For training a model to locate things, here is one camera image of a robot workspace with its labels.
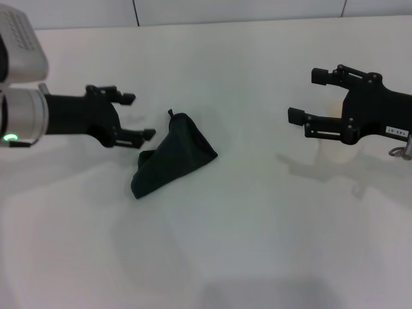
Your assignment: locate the white paper cup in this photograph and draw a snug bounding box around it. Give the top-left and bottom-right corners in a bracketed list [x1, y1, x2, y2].
[317, 101, 357, 164]

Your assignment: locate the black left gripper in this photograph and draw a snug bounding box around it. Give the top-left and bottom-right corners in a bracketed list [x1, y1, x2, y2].
[43, 84, 157, 149]

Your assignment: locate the thin black left wrist cable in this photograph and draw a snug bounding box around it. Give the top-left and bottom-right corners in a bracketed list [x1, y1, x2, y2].
[5, 137, 41, 150]

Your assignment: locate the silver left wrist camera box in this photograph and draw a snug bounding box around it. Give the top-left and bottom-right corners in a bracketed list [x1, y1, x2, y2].
[0, 8, 50, 85]

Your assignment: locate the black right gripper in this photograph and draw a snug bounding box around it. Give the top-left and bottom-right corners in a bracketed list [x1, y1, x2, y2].
[287, 63, 412, 146]

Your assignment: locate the dark blue rag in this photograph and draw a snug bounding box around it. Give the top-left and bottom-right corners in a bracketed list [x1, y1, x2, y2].
[129, 109, 219, 200]

